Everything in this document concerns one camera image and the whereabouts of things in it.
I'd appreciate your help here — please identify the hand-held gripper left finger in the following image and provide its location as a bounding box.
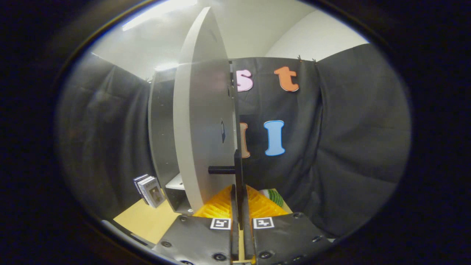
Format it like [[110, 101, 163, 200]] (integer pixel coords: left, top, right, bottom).
[[153, 185, 240, 265]]

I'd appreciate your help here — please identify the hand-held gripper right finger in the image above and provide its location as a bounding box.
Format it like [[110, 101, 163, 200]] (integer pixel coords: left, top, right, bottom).
[[242, 185, 334, 265]]

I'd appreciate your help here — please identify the white shoe cabinet door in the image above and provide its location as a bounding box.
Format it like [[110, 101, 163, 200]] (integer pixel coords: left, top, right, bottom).
[[173, 6, 244, 230]]

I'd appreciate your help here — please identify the grey shoe cabinet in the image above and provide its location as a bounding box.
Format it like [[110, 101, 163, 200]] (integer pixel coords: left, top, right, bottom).
[[148, 67, 194, 216]]

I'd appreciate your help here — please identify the green striped object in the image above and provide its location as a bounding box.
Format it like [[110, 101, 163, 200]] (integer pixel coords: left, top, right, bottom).
[[259, 188, 285, 208]]

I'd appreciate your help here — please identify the white cover book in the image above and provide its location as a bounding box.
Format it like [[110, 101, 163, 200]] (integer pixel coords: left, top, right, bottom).
[[141, 176, 167, 209]]

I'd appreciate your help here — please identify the dark blue book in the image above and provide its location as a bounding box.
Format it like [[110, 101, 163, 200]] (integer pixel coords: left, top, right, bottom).
[[133, 174, 149, 205]]

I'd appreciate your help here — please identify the black backdrop cloth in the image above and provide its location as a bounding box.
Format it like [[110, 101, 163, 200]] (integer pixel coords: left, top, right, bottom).
[[55, 43, 412, 240]]

